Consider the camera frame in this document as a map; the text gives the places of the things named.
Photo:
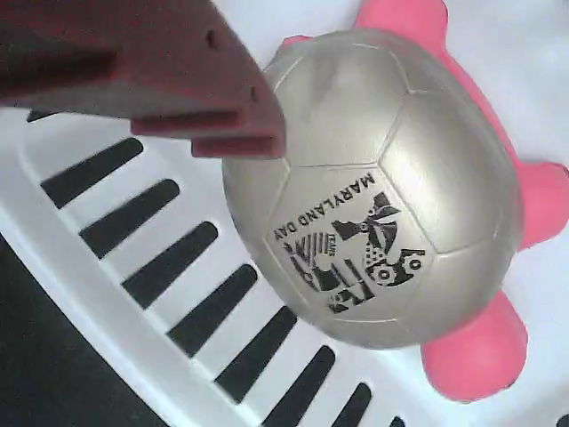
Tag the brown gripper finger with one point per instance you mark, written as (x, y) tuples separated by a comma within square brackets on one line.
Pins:
[(155, 66)]

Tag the pink turtle toy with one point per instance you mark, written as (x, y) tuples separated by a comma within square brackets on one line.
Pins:
[(378, 178)]

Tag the white slotted tray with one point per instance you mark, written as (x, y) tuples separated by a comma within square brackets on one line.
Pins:
[(511, 66)]

